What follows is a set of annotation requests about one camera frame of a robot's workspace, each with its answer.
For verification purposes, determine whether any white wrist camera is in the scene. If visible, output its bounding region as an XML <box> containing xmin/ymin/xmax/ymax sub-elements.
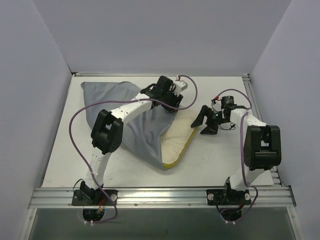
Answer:
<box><xmin>211</xmin><ymin>99</ymin><xmax>221</xmax><ymax>109</ymax></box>
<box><xmin>173</xmin><ymin>80</ymin><xmax>188</xmax><ymax>95</ymax></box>

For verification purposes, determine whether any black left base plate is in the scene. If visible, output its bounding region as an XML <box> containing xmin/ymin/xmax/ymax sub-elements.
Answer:
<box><xmin>71</xmin><ymin>189</ymin><xmax>118</xmax><ymax>206</ymax></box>

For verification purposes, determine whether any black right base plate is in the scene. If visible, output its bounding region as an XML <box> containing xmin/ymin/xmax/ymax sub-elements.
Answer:
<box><xmin>206</xmin><ymin>188</ymin><xmax>252</xmax><ymax>206</ymax></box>

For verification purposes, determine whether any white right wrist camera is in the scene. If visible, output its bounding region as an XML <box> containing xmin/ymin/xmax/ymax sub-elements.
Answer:
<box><xmin>211</xmin><ymin>99</ymin><xmax>221</xmax><ymax>109</ymax></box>

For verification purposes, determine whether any aluminium right side rail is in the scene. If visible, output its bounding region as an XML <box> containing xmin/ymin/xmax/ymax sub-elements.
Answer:
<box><xmin>242</xmin><ymin>74</ymin><xmax>283</xmax><ymax>186</ymax></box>

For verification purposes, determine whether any grey pillowcase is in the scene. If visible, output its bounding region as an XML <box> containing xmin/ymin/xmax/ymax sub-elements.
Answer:
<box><xmin>80</xmin><ymin>81</ymin><xmax>176</xmax><ymax>170</ymax></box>

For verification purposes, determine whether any cream pillow yellow edge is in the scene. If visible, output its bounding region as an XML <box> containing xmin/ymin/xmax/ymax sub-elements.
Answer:
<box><xmin>160</xmin><ymin>108</ymin><xmax>197</xmax><ymax>170</ymax></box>

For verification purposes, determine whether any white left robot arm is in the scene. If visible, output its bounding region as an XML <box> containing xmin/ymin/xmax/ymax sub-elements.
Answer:
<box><xmin>79</xmin><ymin>75</ymin><xmax>188</xmax><ymax>206</ymax></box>

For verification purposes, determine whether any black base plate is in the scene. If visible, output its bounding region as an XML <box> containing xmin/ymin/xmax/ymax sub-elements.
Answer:
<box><xmin>71</xmin><ymin>189</ymin><xmax>118</xmax><ymax>206</ymax></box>
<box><xmin>206</xmin><ymin>188</ymin><xmax>252</xmax><ymax>206</ymax></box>

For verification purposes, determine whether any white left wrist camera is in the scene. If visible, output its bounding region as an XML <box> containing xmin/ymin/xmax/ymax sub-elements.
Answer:
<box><xmin>173</xmin><ymin>80</ymin><xmax>188</xmax><ymax>95</ymax></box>

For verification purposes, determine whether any aluminium rail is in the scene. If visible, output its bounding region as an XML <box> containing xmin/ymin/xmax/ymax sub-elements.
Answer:
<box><xmin>242</xmin><ymin>74</ymin><xmax>283</xmax><ymax>186</ymax></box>
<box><xmin>28</xmin><ymin>185</ymin><xmax>296</xmax><ymax>210</ymax></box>

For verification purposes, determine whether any aluminium front rail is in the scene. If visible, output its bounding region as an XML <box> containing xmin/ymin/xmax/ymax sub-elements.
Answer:
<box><xmin>28</xmin><ymin>185</ymin><xmax>296</xmax><ymax>210</ymax></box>

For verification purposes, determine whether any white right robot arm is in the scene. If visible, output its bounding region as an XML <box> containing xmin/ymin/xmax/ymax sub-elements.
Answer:
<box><xmin>190</xmin><ymin>95</ymin><xmax>282</xmax><ymax>205</ymax></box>

